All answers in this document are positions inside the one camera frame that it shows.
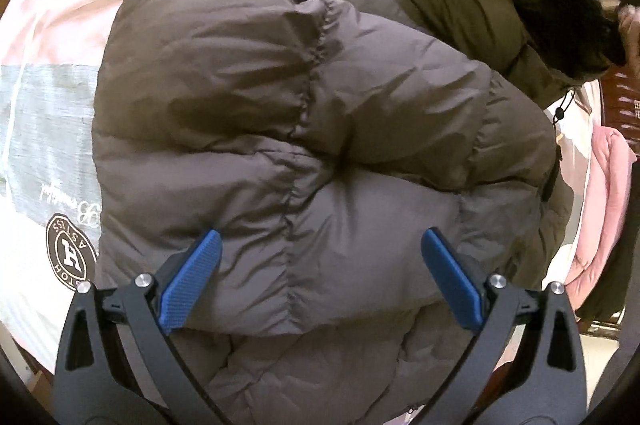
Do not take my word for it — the pink and grey bedsheet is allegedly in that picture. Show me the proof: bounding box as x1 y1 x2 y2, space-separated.
0 0 604 415

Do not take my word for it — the brown puffer jacket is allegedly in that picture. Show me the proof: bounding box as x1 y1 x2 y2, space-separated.
92 0 624 424

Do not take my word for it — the dark wooden cabinet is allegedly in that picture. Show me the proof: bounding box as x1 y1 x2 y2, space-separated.
600 66 640 155

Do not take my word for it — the pink puffer garment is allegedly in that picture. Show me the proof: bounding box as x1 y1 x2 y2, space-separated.
565 126 637 310

